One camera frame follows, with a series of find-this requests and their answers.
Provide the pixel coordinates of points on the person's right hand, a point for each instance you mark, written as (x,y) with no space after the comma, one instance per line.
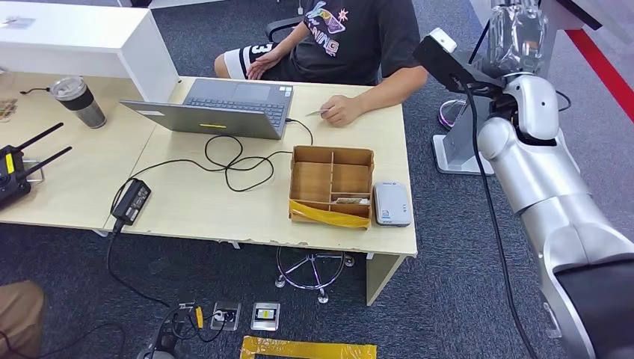
(262,63)

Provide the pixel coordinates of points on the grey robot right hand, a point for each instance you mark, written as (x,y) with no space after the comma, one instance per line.
(517,39)

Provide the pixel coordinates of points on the person's left hand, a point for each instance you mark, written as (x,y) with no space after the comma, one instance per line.
(344,110)

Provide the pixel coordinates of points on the white ID card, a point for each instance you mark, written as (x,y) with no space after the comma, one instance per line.
(316,112)

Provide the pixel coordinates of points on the patterned room key card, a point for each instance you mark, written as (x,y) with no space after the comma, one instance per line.
(348,201)

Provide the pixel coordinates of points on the person's left forearm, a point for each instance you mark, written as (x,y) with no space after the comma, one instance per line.
(391,91)

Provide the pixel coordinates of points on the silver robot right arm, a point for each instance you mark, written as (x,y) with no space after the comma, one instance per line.
(545,173)

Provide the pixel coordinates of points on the person's right forearm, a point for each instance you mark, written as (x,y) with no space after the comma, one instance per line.
(293,38)

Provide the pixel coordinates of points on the person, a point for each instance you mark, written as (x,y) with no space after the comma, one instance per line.
(356,49)

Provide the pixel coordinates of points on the white card reader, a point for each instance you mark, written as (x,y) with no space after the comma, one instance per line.
(392,204)

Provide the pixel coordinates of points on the black office chair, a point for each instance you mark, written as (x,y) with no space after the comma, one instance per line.
(280,26)

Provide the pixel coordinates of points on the grey laptop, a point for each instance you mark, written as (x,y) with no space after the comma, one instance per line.
(223,123)

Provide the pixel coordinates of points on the wooden compartment box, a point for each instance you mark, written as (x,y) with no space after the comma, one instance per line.
(312,183)

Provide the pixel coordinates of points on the yellow tape on box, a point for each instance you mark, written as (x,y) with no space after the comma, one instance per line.
(327,218)

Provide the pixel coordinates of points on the grey kiosk stand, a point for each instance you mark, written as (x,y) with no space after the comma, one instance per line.
(460,148)

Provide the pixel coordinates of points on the chrome stool base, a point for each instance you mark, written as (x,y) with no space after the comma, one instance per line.
(312,258)

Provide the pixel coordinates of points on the grey tumbler with lid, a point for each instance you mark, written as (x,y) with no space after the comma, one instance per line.
(82,105)

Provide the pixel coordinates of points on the white cabinet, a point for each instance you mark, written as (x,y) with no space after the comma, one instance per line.
(74,43)

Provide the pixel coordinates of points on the black power adapter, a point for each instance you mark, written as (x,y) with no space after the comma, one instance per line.
(132,202)

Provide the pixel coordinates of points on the closed floor socket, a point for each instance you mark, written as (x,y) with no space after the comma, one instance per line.
(265,317)

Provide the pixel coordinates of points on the open floor socket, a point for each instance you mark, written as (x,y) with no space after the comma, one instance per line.
(226,317)

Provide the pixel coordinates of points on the yellow floor tape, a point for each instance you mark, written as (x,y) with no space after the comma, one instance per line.
(307,351)

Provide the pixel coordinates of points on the black radio with antennas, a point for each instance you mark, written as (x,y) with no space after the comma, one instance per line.
(11,182)

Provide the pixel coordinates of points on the black floor device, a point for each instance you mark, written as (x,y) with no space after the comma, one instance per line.
(161,344)

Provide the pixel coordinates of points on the brown cushion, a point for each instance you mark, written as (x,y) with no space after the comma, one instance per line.
(20,322)

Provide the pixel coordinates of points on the black stanchion post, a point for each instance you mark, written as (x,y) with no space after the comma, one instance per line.
(481,38)

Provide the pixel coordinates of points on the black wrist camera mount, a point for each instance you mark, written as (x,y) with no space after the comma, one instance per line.
(446,64)

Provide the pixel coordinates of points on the metal bracket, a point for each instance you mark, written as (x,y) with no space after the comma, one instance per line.
(35,177)

